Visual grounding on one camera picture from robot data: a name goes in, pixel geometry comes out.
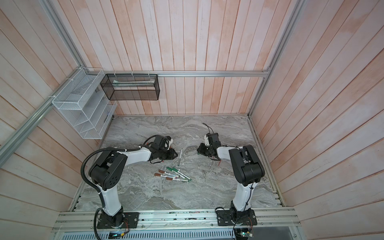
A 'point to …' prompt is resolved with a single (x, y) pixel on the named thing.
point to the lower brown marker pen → (173, 179)
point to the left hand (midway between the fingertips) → (175, 156)
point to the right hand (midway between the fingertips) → (197, 148)
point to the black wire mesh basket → (131, 86)
